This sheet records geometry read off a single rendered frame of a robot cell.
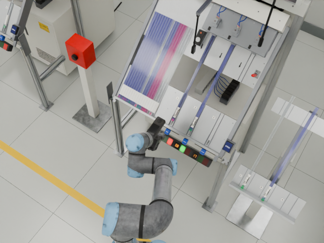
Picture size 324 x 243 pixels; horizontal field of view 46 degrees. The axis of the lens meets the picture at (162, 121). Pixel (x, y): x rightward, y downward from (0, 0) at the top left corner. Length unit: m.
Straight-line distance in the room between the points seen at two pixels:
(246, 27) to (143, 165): 0.81
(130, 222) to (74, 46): 1.32
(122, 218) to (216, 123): 0.86
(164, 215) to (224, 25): 1.00
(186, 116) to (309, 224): 1.20
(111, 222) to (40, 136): 1.71
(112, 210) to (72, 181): 1.41
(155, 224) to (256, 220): 1.41
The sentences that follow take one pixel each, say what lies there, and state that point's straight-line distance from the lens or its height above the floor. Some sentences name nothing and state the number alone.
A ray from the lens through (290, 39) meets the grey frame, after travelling 2.00.
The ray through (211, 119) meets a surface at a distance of 2.00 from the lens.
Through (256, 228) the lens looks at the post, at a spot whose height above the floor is 0.01.
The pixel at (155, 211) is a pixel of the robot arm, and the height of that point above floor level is 1.19.
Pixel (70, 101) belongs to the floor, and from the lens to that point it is 3.10.
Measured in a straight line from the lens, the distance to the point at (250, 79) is 1.97.
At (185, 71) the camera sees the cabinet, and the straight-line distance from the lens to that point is 2.43.
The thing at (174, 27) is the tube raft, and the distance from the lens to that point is 2.07.
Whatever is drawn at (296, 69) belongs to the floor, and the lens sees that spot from 3.48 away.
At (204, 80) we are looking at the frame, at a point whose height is 0.67.
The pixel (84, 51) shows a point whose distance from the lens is 2.35.
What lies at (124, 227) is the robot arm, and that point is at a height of 1.18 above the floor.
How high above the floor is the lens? 2.47
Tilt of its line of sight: 57 degrees down
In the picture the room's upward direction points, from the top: 3 degrees clockwise
